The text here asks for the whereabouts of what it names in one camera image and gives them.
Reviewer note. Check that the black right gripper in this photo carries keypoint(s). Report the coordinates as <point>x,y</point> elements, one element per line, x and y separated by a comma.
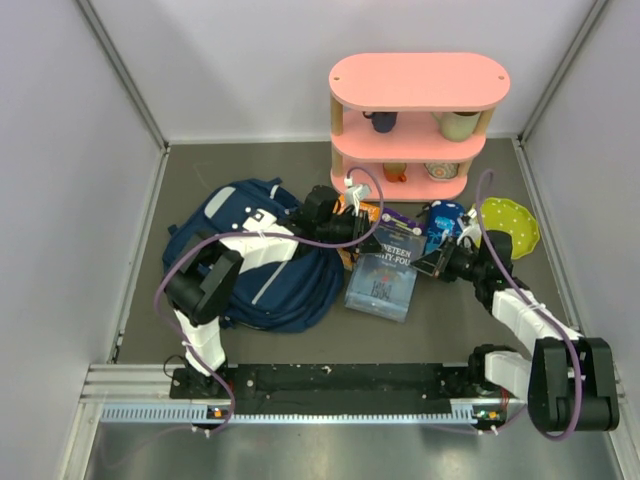
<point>437,262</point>

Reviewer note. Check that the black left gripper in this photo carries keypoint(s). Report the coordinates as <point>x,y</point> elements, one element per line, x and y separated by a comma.
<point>359,222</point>

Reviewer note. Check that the Nineteen Eighty-Four book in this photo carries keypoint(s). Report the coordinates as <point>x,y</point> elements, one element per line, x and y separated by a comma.
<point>382,283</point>

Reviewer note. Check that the navy blue backpack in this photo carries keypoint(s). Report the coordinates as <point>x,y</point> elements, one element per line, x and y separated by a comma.
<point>280,295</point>

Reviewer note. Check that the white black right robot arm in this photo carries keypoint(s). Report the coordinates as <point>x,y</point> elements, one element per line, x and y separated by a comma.
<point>540,340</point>

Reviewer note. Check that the purple paperback book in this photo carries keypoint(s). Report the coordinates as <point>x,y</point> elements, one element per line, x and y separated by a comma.
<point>394,220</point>

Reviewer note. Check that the orange Treehouse book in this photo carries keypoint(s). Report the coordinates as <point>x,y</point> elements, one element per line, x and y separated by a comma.
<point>349,258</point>

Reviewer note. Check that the blue dinosaur pencil case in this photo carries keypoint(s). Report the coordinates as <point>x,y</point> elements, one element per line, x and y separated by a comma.
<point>442,223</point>

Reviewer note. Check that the orange cup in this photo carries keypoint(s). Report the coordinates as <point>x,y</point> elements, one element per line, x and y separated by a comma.
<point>395,172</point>

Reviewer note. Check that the green polka dot plate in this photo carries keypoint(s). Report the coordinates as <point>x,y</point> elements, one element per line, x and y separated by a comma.
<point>508,216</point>

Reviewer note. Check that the patterned flower-shaped bowl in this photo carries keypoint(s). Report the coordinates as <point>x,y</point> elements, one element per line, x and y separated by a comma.
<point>442,171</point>

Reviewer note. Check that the dark blue mug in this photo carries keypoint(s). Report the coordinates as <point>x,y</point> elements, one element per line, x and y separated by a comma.
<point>382,122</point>

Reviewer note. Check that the pink three-tier shelf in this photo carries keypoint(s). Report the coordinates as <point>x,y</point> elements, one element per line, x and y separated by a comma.
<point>414,85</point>

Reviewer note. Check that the pale green mug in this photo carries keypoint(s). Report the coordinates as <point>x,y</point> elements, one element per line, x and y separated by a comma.
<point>456,126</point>

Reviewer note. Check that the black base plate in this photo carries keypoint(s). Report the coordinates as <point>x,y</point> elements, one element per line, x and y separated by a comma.
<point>334,389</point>

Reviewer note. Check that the aluminium frame rail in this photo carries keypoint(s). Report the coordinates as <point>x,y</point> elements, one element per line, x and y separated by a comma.
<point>178,395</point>

